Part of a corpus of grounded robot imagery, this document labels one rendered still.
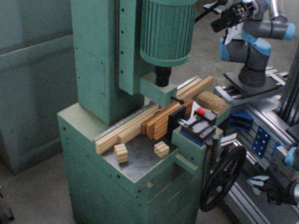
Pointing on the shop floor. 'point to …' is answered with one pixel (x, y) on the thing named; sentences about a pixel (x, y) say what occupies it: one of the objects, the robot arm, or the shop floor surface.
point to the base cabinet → (124, 194)
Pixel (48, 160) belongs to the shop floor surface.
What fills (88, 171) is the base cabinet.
